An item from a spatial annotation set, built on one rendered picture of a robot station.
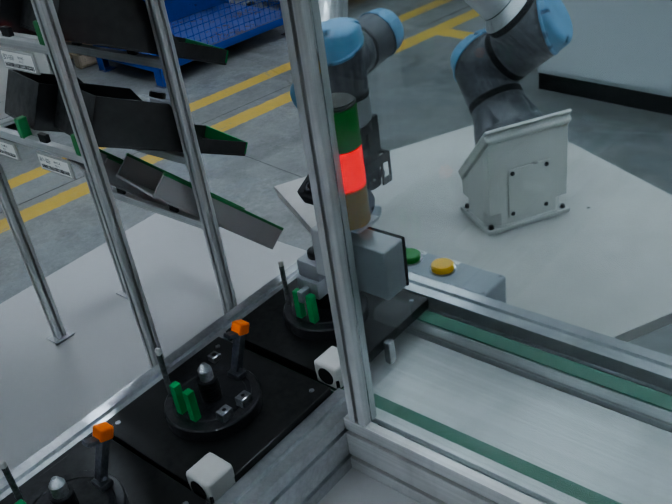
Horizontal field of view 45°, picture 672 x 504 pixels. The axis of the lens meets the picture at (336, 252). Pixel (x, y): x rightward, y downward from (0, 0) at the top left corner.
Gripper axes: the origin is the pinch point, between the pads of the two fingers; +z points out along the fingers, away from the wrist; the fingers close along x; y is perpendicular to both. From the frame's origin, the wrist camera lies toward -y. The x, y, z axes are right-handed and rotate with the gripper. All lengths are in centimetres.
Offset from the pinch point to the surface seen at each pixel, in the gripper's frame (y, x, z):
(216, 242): -13.6, 18.9, -1.6
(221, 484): -44.8, -12.1, 8.7
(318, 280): -11.9, -2.0, 0.3
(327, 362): -20.5, -9.8, 7.2
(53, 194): 93, 292, 106
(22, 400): -45, 42, 20
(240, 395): -33.6, -5.0, 5.7
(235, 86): 247, 312, 106
